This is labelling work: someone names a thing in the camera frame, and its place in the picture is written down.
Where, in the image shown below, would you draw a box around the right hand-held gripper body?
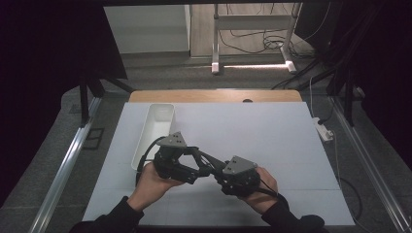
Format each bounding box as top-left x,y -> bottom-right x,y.
214,155 -> 262,197

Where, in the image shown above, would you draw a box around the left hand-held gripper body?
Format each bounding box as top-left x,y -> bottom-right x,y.
153,131 -> 195,185

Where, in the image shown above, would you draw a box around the white plastic bin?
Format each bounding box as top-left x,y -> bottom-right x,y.
130,103 -> 176,171

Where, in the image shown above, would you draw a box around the person's right hand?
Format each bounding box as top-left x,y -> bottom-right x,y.
241,166 -> 280,216

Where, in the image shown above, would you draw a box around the person's left hand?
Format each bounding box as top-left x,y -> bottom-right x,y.
126,160 -> 186,214

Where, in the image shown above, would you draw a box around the white table mat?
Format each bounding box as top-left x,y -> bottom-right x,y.
82,101 -> 356,227

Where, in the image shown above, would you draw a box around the wooden table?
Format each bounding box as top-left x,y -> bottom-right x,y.
128,89 -> 304,104

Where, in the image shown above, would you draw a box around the white power strip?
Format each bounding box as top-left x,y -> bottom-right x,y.
312,116 -> 335,143

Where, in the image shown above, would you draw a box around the black stand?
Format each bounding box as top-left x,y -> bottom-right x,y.
325,61 -> 358,127
79,73 -> 134,128

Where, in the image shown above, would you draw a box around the white cabinet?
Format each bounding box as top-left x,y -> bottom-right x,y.
103,4 -> 191,55

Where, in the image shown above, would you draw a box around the white metal stand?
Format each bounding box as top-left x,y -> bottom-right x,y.
211,3 -> 297,75

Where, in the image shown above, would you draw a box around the dark curtain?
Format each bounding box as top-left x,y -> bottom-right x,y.
0,0 -> 128,208
319,0 -> 412,171

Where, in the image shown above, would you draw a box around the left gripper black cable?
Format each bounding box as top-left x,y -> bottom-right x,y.
135,135 -> 168,187

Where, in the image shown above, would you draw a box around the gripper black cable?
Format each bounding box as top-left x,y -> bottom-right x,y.
257,177 -> 290,208
135,135 -> 168,187

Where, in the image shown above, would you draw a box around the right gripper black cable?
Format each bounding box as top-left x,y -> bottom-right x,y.
257,177 -> 290,208

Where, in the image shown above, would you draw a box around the aluminium rail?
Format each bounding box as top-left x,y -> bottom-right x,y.
28,96 -> 103,233
328,95 -> 412,233

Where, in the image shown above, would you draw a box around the thin black floor cable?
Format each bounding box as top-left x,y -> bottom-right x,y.
337,176 -> 364,221

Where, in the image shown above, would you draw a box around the tangled black floor cables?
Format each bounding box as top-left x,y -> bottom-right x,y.
218,28 -> 314,60

